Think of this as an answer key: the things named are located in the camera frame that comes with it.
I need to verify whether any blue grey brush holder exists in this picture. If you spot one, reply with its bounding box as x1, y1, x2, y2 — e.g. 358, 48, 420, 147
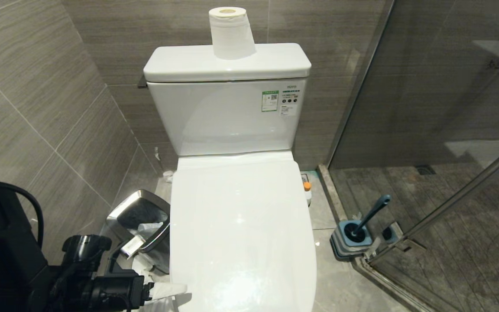
330, 220, 380, 262

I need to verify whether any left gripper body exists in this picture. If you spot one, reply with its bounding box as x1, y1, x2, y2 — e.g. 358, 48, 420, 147
88, 270, 154, 312

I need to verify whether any water supply valve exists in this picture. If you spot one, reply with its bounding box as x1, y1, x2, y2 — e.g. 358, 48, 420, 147
153, 146, 175, 182

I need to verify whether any cleaner bottle with orange cap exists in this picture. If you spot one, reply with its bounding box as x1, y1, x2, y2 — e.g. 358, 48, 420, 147
301, 173, 313, 207

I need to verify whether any white toilet tank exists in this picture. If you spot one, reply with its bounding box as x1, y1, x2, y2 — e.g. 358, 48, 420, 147
147, 78, 307, 157

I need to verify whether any white toilet tank lid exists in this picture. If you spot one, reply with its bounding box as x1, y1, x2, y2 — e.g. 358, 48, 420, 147
143, 42, 312, 83

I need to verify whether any steel trash bin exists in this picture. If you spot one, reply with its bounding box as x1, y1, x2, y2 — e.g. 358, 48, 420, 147
106, 189, 171, 275

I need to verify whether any toilet brush with blue handle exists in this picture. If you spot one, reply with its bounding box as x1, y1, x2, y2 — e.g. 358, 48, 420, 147
350, 195, 392, 240

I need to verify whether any steel door handle bar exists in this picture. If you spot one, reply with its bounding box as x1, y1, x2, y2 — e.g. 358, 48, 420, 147
405, 138, 499, 240

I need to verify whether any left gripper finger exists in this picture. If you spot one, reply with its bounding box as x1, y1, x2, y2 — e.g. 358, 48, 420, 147
139, 293, 192, 312
149, 283, 188, 301

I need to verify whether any crumpled white tissue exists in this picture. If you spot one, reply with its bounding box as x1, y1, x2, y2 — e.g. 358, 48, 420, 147
130, 253, 168, 284

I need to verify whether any glass shower door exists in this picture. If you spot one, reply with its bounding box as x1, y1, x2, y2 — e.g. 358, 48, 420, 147
364, 134, 499, 312

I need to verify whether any fixed glass shower panel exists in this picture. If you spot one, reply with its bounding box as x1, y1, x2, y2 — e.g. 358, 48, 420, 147
325, 0, 499, 170

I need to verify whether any black bin liner with paper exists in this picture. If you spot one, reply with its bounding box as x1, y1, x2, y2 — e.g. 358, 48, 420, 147
120, 200, 170, 250

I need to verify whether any black cable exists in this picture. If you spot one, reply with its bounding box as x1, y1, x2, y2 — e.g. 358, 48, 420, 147
0, 181, 45, 248

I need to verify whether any white toilet paper roll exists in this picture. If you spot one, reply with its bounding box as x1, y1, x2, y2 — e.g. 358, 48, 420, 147
208, 6, 257, 60

